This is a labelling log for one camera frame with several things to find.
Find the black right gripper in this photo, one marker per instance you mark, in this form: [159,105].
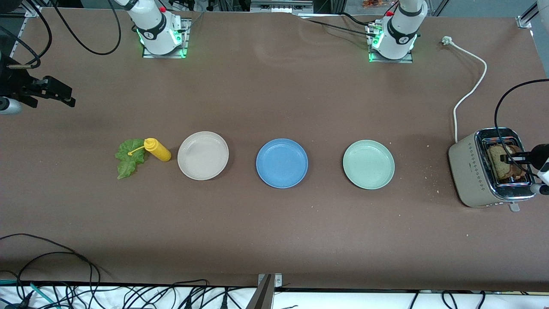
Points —
[9,83]

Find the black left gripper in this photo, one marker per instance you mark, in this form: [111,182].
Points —
[539,154]

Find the brown bread slice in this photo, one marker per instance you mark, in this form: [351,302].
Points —
[496,168]
[520,172]

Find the green lettuce leaf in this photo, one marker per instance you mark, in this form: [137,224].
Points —
[126,161]

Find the yellow mustard squeeze bottle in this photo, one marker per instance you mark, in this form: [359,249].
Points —
[158,151]

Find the green round plate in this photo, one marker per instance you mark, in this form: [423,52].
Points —
[369,164]

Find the beige round plate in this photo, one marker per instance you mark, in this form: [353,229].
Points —
[203,155]

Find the blue round plate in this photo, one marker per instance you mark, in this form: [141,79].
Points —
[282,163]

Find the silver beige toaster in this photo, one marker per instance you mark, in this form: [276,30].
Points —
[465,171]

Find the orange object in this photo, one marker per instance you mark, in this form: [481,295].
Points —
[375,3]

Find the brown table cover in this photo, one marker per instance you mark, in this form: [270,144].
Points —
[274,107]

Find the aluminium frame profile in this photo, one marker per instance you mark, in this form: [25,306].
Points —
[525,19]
[19,38]

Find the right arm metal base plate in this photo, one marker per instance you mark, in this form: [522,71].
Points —
[185,38]

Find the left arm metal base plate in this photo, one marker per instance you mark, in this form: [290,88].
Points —
[392,61]

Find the grey metal bracket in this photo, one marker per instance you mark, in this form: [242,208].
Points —
[266,292]

